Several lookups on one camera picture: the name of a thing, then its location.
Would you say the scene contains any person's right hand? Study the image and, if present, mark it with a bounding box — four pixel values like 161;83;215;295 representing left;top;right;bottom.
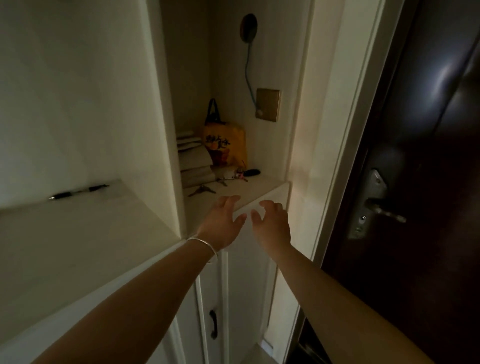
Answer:
250;200;292;260

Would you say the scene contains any person's left hand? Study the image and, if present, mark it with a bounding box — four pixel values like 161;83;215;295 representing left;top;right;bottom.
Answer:
195;195;248;253

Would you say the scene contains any person's right forearm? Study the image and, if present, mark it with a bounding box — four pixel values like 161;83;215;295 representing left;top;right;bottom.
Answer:
271;245;436;364

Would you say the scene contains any person's left forearm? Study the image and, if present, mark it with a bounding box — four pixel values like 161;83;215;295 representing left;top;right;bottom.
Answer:
33;238;218;364

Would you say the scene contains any key bunch with red tag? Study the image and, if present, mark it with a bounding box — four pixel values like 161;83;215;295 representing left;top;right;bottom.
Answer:
215;161;249;187

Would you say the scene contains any small metal key bunch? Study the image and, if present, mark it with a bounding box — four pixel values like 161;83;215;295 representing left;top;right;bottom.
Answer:
187;184;218;198

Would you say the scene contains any stack of grey paper envelopes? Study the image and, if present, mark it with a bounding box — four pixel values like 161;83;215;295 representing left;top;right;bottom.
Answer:
176;130;217;189

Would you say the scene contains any dark brown entrance door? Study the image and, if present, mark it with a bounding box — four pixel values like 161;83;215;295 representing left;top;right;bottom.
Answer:
284;0;480;364

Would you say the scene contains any black pen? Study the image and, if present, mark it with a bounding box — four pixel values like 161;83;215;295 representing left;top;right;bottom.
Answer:
48;183;110;201

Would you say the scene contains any white built-in cabinet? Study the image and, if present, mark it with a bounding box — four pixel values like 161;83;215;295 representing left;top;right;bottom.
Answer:
0;0;314;364

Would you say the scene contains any silver bangle bracelet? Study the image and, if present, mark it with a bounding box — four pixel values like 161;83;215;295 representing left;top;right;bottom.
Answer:
186;235;219;264

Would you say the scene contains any orange bag with black handles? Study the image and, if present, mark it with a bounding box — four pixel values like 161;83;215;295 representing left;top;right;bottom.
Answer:
200;98;248;170

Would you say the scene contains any silver door handle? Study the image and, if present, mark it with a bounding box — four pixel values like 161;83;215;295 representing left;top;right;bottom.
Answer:
346;169;408;241

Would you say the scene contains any white door frame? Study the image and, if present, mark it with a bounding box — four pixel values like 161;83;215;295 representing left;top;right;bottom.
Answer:
262;0;406;364

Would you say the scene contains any beige wall switch plate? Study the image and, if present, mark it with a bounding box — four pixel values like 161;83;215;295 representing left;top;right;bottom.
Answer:
255;88;281;123

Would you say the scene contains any blue cable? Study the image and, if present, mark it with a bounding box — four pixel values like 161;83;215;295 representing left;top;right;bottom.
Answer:
244;40;258;108

